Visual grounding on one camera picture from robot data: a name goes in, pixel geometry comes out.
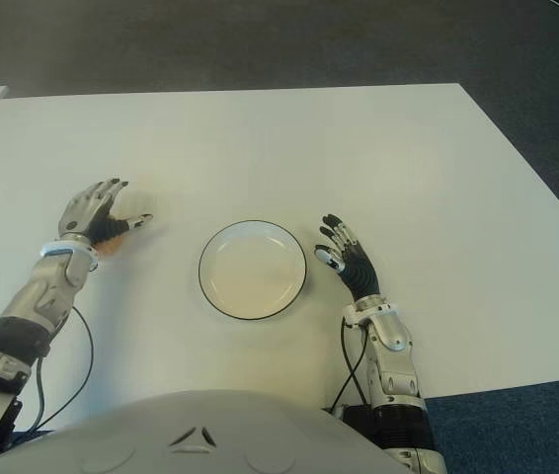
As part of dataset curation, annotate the red yellow apple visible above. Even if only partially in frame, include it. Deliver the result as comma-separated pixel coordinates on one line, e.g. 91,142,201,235
95,238,123,257

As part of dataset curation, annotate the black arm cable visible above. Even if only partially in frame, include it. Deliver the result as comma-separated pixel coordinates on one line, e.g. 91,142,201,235
12,305,96,438
331,315,369,411

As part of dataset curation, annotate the white plate black rim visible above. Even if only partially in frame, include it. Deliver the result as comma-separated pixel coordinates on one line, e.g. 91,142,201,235
197,219,308,325

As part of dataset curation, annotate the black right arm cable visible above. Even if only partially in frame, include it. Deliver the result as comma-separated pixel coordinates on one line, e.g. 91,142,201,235
331,315,369,411

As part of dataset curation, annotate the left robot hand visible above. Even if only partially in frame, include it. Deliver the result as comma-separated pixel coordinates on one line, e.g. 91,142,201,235
56,178,155,246

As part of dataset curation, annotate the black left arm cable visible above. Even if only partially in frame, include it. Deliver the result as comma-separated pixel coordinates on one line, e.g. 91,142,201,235
12,305,96,438

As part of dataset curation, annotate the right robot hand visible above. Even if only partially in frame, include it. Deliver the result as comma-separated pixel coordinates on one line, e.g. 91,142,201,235
312,212,382,300

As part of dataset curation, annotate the grey robot torso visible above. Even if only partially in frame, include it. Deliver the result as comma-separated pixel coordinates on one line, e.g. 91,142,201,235
0,389,409,474

